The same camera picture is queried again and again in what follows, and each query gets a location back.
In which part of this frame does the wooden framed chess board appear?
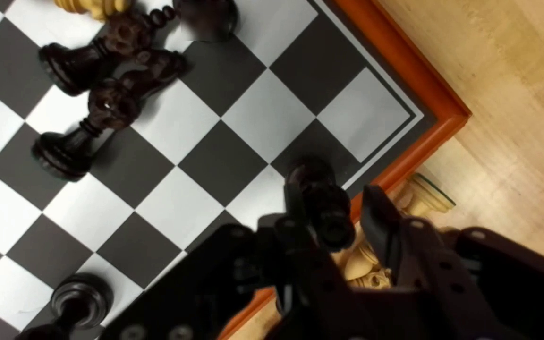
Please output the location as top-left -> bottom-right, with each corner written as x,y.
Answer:
0,0 -> 474,340

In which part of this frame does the gold chess piece lying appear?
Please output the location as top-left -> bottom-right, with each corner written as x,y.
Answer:
340,174 -> 455,289

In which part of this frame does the black chess piece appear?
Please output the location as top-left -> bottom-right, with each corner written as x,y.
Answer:
283,157 -> 355,253
32,49 -> 189,181
13,272 -> 113,340

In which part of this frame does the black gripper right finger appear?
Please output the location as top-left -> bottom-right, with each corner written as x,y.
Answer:
359,183 -> 544,340

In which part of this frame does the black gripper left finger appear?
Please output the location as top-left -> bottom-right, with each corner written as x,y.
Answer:
98,213 -> 349,340

